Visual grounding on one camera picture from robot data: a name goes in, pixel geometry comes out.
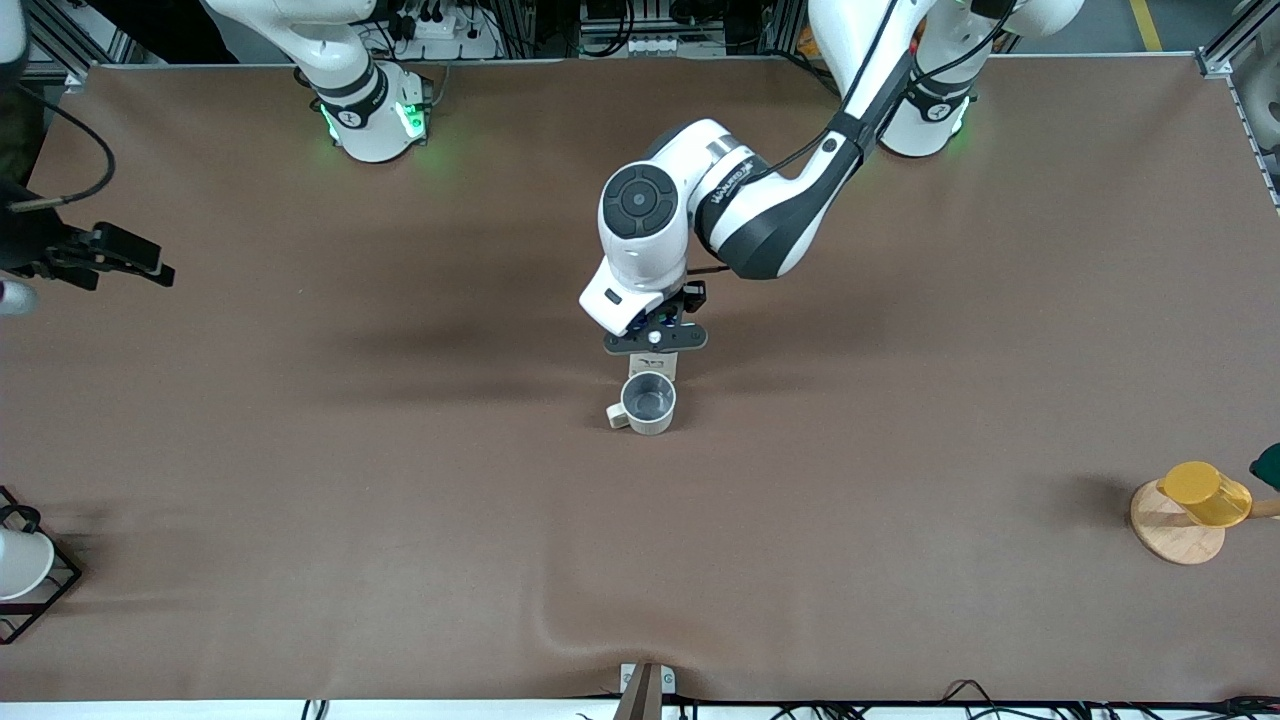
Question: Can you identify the white ribbed mug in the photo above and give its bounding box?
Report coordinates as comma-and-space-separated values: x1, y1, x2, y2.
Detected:
606, 371, 679, 437

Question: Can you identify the plain white cup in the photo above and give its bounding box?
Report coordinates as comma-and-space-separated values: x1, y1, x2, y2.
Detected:
0, 527, 56, 602

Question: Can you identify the yellow cup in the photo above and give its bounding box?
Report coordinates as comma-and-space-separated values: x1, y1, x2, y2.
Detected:
1157, 460, 1254, 529

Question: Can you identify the white power strip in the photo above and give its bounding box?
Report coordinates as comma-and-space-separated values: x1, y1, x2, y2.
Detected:
398, 8, 503, 61
628, 34, 728, 58

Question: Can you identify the wooden mug stand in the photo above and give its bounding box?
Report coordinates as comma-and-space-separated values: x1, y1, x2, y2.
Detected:
1130, 478, 1280, 567

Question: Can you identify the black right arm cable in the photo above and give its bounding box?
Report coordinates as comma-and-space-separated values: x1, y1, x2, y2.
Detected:
8, 84, 117, 213

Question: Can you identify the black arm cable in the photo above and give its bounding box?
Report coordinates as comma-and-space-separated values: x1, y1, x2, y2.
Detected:
8, 84, 117, 213
765, 0, 1016, 186

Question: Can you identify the aluminium frame profile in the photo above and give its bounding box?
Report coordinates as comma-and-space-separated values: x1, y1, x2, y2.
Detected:
1197, 18, 1280, 213
24, 0, 138, 83

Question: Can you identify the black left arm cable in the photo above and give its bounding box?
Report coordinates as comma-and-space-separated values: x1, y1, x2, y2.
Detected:
765, 0, 1016, 186

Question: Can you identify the black wire rack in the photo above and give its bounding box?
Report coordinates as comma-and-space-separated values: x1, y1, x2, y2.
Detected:
0, 486, 84, 646

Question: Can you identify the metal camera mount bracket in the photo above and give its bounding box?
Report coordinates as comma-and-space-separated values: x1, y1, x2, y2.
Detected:
614, 662, 678, 720

